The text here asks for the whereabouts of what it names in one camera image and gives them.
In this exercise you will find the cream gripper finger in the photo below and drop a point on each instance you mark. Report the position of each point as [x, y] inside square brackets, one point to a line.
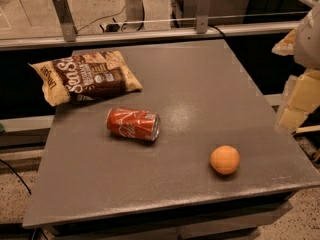
[300, 98]
[285, 47]

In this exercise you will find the red coke can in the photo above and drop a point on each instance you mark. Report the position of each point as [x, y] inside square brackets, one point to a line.
[133, 123]

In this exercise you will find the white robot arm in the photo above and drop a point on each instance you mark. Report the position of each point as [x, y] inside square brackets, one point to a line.
[307, 42]

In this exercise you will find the orange fruit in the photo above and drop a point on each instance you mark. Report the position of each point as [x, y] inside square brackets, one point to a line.
[225, 160]

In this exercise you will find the grey table cabinet base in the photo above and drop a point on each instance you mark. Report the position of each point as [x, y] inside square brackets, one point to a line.
[185, 222]

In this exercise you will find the brown chip bag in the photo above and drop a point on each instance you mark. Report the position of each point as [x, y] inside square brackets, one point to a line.
[85, 77]

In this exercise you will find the grey metal rail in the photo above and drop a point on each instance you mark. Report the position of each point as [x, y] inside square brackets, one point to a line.
[177, 34]

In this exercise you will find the yellow wooden frame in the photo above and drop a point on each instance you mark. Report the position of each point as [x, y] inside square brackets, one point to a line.
[307, 129]

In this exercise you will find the right metal rail bracket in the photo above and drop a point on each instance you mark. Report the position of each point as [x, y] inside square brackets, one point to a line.
[202, 16]

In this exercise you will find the metal rail bracket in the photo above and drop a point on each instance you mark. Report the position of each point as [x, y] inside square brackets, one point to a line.
[202, 16]
[65, 19]

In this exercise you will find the left metal rail bracket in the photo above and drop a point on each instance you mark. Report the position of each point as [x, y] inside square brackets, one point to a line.
[65, 19]

